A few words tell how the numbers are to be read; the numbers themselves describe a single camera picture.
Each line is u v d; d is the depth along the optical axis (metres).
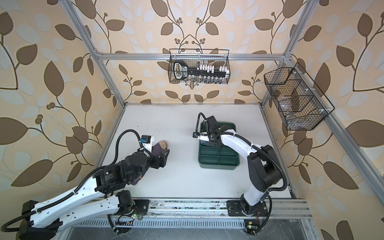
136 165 0.49
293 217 0.75
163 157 0.62
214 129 0.69
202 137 0.79
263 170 0.45
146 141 0.59
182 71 0.85
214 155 0.91
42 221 0.41
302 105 0.73
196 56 0.89
